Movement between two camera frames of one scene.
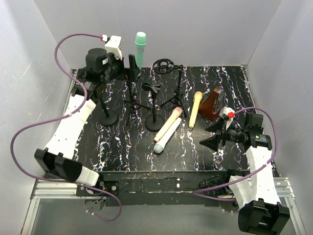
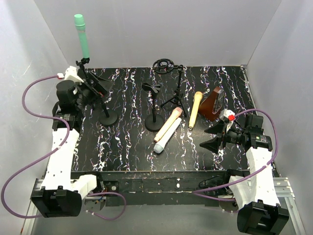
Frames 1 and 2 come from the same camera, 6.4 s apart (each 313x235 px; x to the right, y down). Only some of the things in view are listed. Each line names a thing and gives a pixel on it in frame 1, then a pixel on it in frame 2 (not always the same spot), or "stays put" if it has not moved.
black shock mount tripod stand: (164, 66) stays put
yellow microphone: (197, 96) stays put
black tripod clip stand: (131, 104) to (82, 61)
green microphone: (140, 42) to (80, 24)
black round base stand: (153, 123) stays put
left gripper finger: (133, 74) to (104, 85)
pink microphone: (176, 112) stays put
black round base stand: (107, 119) stays put
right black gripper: (224, 132) stays put
